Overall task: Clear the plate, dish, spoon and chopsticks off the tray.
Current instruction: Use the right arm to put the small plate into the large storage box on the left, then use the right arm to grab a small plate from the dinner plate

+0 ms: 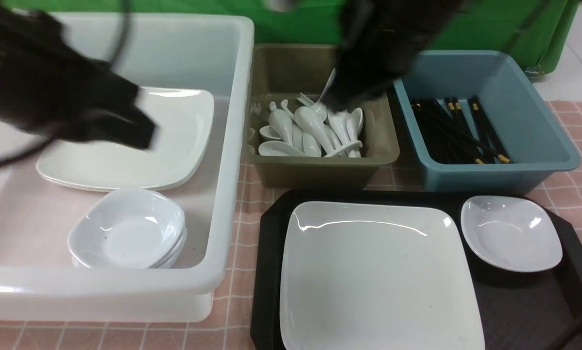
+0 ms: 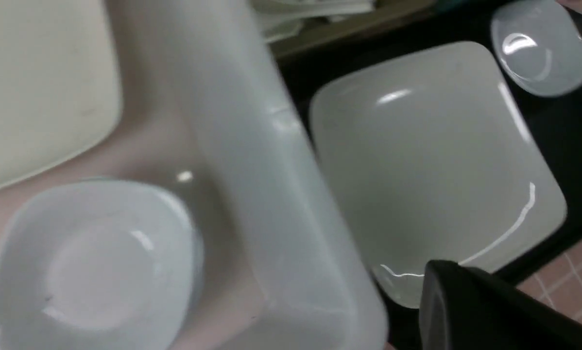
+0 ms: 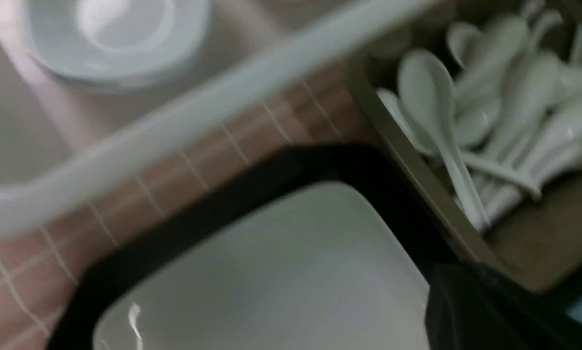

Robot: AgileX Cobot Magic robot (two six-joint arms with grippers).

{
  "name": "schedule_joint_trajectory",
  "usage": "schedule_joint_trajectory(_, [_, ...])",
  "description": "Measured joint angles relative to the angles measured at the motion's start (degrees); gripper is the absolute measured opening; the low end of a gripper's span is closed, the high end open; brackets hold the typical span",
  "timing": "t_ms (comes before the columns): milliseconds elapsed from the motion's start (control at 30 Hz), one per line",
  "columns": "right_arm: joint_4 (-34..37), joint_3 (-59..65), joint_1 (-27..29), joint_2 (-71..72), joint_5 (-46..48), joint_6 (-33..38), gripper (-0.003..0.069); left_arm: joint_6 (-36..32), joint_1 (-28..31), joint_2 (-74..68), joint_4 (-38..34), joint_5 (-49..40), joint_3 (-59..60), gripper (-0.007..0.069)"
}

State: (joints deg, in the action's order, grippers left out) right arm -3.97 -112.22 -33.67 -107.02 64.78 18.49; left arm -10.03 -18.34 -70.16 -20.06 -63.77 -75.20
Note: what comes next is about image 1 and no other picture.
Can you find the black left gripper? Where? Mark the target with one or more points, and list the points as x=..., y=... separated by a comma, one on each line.
x=113, y=117

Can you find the large white square plate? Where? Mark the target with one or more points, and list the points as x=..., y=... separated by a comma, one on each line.
x=376, y=277

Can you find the black chopstick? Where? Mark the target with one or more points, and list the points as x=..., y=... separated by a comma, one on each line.
x=446, y=143
x=470, y=138

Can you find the white small bowl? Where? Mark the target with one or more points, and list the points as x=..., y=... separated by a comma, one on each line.
x=510, y=233

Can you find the white ceramic soup spoon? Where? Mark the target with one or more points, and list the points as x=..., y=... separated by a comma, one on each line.
x=279, y=149

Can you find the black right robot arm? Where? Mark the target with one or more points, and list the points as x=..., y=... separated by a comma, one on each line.
x=380, y=41

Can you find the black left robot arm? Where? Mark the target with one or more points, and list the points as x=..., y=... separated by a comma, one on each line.
x=49, y=89

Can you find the white square plate in bin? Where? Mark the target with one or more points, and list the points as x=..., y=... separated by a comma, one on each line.
x=184, y=119

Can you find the large white plastic bin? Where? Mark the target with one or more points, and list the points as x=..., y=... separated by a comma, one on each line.
x=37, y=279

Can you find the white bowl stack in bin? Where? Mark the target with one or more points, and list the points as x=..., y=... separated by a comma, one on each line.
x=129, y=228

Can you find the olive green plastic bin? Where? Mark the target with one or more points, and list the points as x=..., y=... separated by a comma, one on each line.
x=283, y=71

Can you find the white spoons pile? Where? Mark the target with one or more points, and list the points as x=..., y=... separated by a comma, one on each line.
x=315, y=130

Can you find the pink checkered tablecloth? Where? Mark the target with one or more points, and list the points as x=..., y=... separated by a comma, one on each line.
x=227, y=326

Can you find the black chopsticks bundle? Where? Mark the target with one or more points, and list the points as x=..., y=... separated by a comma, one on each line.
x=446, y=131

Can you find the blue plastic bin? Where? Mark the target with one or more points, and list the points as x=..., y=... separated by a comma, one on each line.
x=534, y=140

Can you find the green cloth backdrop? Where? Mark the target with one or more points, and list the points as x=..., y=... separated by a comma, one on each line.
x=483, y=25

